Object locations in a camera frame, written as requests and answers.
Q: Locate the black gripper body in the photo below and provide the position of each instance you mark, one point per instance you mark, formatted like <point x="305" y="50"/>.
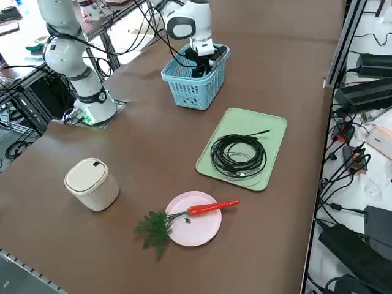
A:
<point x="190" y="56"/>

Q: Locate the orange toy carrot green leaves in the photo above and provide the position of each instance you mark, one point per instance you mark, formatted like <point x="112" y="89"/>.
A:
<point x="208" y="209"/>

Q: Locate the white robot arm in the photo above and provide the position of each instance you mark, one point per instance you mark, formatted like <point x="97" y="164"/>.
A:
<point x="88" y="88"/>

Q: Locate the blue plastic basket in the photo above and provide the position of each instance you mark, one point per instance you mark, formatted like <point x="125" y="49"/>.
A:
<point x="190" y="92"/>

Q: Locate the green tray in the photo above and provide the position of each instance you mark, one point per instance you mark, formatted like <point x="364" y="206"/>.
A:
<point x="269" y="147"/>

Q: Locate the pink plate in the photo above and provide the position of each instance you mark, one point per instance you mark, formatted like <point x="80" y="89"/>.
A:
<point x="196" y="232"/>

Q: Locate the white device red button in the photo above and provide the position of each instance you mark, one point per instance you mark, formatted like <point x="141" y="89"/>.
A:
<point x="90" y="12"/>

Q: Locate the long black power brick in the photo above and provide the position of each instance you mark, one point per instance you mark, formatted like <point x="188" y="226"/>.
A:
<point x="364" y="95"/>

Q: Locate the cream small trash bin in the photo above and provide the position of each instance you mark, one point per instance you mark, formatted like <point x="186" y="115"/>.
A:
<point x="92" y="186"/>

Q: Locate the black power adapter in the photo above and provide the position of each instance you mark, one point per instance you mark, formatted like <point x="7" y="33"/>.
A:
<point x="375" y="64"/>

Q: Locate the orange white box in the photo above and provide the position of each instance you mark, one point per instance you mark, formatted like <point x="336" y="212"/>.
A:
<point x="381" y="137"/>

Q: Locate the large black box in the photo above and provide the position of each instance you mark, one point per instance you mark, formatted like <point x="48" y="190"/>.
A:
<point x="361" y="254"/>

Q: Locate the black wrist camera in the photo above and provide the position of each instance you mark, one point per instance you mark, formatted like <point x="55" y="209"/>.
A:
<point x="218" y="56"/>

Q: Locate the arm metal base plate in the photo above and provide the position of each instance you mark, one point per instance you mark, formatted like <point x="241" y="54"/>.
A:
<point x="118" y="107"/>

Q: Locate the aluminium profile post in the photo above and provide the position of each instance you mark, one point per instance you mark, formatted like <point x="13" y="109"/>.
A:
<point x="343" y="46"/>

